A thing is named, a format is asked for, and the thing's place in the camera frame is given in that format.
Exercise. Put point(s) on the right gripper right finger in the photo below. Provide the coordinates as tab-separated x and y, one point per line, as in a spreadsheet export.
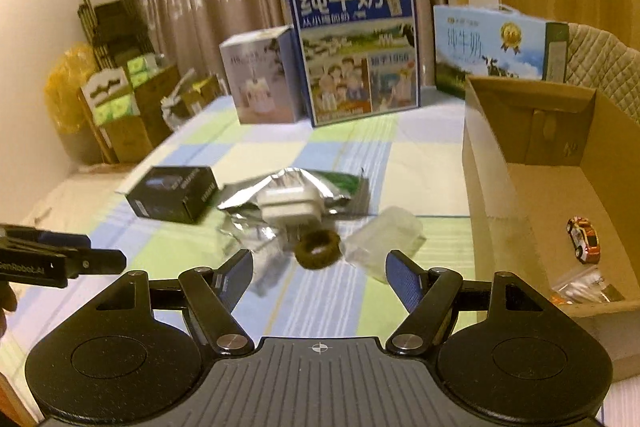
428	296

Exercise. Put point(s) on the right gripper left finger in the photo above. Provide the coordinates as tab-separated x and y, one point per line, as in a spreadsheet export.
211	295

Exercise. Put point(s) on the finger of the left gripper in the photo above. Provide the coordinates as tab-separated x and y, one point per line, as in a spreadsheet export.
89	261
44	237

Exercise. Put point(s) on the silver green tea pouch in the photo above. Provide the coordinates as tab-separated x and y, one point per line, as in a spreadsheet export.
343	194

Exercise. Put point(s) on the black razor box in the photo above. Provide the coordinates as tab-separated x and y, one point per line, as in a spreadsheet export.
177	194

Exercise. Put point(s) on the orange white toy car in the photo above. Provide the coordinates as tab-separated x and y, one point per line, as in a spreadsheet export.
584	239

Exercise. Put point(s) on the left hand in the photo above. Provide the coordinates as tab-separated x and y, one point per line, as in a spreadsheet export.
8	304

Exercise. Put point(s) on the clear bag with hooks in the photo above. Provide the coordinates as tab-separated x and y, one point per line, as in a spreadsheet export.
270	248

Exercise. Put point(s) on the translucent plastic cup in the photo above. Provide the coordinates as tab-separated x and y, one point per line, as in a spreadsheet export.
394	229

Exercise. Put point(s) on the white plastic adapter block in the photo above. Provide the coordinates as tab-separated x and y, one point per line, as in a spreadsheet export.
294	205

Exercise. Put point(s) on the plaid bed sheet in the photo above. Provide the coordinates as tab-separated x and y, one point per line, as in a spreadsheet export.
537	338

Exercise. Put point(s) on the cardboard boxes pile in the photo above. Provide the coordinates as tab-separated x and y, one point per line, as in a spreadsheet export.
122	106

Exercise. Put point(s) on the crumpled plastic bag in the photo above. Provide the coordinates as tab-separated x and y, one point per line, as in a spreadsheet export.
189	98

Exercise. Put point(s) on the yellow plastic bag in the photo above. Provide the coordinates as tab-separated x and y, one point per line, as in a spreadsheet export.
71	72

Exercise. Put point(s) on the brown cardboard box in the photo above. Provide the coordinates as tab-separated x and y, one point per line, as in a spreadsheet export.
535	155

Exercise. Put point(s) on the black folding cart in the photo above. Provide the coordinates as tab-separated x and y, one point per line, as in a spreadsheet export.
115	30

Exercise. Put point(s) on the humidifier box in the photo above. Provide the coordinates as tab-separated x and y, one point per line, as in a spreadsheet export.
262	76

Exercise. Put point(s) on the light blue milk box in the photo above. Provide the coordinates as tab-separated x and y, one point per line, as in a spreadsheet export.
496	43

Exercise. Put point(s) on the blue milk carton box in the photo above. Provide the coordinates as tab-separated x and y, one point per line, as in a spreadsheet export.
358	58

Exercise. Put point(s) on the quilted beige cushion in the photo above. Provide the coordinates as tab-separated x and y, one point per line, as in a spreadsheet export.
596	59

